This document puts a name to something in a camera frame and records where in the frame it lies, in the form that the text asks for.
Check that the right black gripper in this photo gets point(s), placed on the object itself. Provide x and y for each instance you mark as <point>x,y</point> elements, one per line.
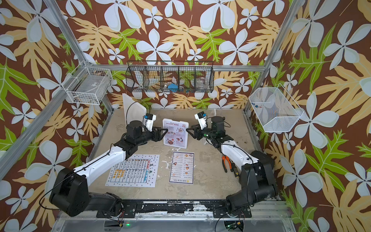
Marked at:
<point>197,131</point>

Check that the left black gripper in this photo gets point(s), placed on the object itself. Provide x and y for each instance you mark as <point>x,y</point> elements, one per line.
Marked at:
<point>158,136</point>

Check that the pink restaurant special menu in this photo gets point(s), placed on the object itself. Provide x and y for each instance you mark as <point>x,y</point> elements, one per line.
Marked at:
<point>175,134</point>

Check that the blue bordered menu sheet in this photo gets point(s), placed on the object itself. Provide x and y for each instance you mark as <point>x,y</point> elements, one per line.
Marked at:
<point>182,168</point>

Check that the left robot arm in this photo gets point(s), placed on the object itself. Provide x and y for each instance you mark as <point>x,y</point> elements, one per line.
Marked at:
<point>70,192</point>

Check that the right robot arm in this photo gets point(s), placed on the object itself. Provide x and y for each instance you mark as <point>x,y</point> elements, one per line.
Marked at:
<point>254,170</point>

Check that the blue object in rack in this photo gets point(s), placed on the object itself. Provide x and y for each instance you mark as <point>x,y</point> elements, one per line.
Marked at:
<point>173,88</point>

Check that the dotted border table menu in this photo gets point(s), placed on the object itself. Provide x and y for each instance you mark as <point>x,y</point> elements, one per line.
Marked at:
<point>137,171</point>

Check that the black screwdriver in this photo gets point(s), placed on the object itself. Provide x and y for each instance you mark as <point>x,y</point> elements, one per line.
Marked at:
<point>234,170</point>

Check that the black tool case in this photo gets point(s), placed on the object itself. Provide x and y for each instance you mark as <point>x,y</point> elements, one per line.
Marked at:
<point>263,161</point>

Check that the white mesh basket right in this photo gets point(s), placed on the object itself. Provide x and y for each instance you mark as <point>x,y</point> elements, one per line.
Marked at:
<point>276,109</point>

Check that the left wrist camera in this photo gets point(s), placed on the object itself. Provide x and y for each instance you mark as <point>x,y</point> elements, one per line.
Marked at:
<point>149,120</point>

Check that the orange handled pliers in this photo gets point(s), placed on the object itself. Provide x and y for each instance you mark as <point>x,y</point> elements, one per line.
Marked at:
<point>226,163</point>

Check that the black wire rack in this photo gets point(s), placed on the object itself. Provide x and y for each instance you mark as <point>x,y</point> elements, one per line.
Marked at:
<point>156,76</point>

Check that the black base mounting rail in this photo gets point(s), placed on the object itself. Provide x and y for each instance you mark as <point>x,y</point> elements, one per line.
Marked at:
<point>217,208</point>

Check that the white wire basket left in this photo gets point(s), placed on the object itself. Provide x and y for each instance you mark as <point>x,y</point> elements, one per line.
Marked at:
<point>88,84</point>

